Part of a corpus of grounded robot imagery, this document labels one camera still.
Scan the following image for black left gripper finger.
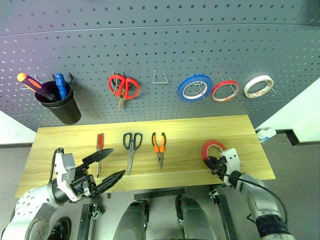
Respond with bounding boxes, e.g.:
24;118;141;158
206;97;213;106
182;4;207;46
96;169;127;197
81;148;115;167

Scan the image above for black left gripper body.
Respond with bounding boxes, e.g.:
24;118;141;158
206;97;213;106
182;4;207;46
71;165;98;201

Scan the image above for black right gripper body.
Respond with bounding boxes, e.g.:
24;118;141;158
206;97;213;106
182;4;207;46
215;157;235;185

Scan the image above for wide red tape roll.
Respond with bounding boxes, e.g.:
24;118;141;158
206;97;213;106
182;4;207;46
201;139;227;161

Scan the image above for dark handled scissors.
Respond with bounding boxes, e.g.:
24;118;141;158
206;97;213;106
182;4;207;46
122;132;144;176

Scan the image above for orange handled pliers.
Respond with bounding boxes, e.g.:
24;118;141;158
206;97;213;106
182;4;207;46
151;132;167;170

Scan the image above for thin red tape roll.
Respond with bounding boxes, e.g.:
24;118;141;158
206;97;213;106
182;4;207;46
211;79;241;103

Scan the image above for blue tape roll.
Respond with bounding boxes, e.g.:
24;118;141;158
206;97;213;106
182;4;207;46
177;73;214;103

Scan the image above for white tape roll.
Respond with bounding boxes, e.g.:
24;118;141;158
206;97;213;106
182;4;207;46
243;74;275;99

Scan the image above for grey perforated pegboard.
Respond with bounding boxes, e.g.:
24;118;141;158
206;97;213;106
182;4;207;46
0;0;320;132

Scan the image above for black table leg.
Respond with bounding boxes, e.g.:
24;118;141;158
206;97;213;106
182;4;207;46
209;188;238;240
76;202;105;240

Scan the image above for dark rounded shape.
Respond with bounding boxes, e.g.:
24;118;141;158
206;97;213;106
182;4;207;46
175;194;218;240
116;199;150;240

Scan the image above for black table crossbar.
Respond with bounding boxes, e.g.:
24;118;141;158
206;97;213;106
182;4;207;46
134;187;186;201

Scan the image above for white and blue bottle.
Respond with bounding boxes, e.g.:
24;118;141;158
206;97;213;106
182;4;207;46
256;127;277;143

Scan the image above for black plastic cup holder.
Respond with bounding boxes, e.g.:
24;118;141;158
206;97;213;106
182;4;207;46
34;80;82;125

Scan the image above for red handled screwdriver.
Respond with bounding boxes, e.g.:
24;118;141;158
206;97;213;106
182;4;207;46
96;133;105;179

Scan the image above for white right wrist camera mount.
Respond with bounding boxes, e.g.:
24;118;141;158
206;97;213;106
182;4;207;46
221;148;243;176

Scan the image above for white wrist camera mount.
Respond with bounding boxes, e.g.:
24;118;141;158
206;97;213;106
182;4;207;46
53;152;82;203
221;148;243;176

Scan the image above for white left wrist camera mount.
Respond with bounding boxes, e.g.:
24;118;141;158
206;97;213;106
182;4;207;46
53;152;82;203

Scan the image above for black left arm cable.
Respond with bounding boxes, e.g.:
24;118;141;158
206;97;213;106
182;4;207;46
48;147;65;186

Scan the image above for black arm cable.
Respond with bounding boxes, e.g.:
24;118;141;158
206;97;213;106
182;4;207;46
48;147;65;186
237;178;290;226

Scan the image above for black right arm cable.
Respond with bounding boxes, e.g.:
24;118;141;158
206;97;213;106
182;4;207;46
237;178;290;226

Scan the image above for red handled scissors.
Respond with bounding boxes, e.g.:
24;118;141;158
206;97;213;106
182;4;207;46
107;74;141;110

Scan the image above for silver wire hook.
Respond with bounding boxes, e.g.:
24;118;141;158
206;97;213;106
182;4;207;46
152;67;169;84
266;79;278;96
192;81;208;101

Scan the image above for blue handled screwdriver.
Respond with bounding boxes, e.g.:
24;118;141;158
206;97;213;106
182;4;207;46
54;72;68;100

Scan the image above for orange handled screwdriver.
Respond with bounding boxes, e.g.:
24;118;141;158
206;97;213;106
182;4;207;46
16;72;56;102

